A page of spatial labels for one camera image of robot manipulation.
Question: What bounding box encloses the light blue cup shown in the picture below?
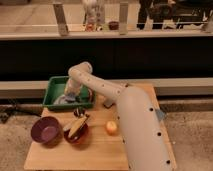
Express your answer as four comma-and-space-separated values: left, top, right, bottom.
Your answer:
155, 109, 166, 121

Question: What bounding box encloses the green plastic tray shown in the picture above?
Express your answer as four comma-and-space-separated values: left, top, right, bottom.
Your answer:
43, 76, 95, 111

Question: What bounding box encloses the red-brown bowl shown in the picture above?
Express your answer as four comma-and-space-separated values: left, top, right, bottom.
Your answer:
64, 124, 89, 144

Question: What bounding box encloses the left metal post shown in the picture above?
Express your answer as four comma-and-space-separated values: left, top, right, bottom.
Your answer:
53, 2, 69, 36

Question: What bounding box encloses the orange fruit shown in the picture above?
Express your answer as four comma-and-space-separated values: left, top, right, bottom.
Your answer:
105, 121, 118, 135

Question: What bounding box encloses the small dark round object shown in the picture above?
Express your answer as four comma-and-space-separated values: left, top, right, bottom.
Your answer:
74, 107, 85, 118

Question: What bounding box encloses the purple bowl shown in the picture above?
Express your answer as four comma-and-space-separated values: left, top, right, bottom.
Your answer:
31, 116, 61, 144

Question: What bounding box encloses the background dark bowl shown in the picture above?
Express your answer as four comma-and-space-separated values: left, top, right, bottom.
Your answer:
108, 21, 119, 30

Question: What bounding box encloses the background orange bottle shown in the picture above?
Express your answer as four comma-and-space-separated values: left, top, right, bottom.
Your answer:
85, 18, 97, 31

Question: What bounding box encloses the right metal post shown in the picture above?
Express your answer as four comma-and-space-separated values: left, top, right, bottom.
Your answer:
119, 2, 129, 35

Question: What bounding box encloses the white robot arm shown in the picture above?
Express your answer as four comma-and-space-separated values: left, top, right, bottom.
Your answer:
68, 62, 172, 171

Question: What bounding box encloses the white cloth in tray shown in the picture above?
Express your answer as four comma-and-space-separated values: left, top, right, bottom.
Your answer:
54, 94, 68, 105

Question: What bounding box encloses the metal post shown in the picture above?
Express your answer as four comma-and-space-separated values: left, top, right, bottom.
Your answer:
53, 2, 69, 36
119, 2, 129, 35

